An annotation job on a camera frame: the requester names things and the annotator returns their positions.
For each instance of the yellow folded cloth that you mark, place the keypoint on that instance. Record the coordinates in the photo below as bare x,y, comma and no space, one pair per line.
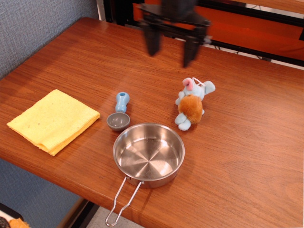
54,121

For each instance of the steel pan with wire handle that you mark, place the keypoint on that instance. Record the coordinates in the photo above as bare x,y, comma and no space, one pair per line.
149,155

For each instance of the black metal frame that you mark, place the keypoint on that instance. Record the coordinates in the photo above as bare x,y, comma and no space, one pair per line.
233,26

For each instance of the blue and brown plush toy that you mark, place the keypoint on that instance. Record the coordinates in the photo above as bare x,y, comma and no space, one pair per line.
189,102

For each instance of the orange fuzzy object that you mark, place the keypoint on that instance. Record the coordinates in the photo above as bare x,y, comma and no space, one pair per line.
18,223

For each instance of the blue handled grey spoon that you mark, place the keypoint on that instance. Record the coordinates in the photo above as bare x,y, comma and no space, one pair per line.
120,120

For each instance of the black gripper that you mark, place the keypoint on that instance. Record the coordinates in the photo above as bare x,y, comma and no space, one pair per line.
176,18

